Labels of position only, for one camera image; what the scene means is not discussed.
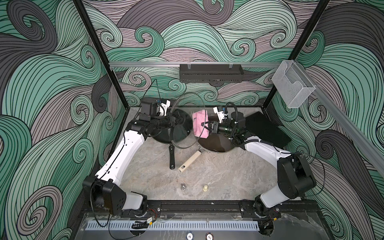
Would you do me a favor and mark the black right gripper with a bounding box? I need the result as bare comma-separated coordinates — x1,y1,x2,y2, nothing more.
201,120,237,137

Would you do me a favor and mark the black frame post right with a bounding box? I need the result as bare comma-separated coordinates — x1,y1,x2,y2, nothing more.
262,0,330,110

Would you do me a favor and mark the glass pot lid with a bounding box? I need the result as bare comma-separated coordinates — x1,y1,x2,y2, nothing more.
198,134,235,154

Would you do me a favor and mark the aluminium rail back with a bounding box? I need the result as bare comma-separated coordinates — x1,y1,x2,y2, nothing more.
109,61,281,68

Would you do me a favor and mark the aluminium rail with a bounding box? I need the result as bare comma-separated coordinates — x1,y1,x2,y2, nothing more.
109,61,281,68
299,65,384,175

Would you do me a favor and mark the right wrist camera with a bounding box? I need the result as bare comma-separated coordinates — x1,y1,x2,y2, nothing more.
213,106,228,124

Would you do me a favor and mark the pink cloth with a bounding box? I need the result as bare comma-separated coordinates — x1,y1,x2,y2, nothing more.
192,110,210,139

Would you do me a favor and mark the brown wok with wooden handle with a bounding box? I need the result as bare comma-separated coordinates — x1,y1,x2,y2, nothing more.
178,131,241,174

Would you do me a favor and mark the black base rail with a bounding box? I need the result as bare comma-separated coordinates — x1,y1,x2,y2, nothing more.
82,199,319,219

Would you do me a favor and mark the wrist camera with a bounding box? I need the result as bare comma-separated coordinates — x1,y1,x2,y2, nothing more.
156,99,171,117
213,106,228,124

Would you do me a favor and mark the black frame post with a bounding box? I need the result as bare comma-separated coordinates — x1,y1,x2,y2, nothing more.
73,0,130,112
262,0,330,110

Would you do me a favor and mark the black frame post left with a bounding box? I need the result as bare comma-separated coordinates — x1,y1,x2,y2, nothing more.
73,0,130,112

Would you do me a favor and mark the clear plastic wall bin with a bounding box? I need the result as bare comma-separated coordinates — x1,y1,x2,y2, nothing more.
272,60,316,109

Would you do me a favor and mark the aluminium rail right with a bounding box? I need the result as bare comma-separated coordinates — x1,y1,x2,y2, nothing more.
299,65,384,175

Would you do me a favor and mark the black wall shelf tray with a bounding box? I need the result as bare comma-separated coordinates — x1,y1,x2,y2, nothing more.
179,65,245,83

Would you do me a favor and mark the white slotted cable duct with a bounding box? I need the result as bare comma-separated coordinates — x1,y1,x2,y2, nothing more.
85,221,260,232

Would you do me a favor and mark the glass frying pan lid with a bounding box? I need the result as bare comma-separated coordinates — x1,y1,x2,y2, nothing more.
168,92,206,149

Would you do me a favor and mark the black frying pan with lid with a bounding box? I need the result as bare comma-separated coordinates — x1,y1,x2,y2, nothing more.
154,109,193,170

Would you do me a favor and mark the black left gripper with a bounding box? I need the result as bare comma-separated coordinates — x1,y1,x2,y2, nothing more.
149,113,182,131

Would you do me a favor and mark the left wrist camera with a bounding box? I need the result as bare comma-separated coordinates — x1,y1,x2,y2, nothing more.
156,99,171,117

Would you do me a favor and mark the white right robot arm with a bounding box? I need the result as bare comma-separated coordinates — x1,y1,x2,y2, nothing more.
201,120,317,212

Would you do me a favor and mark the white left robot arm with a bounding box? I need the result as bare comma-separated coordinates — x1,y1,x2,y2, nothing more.
83,98,179,216

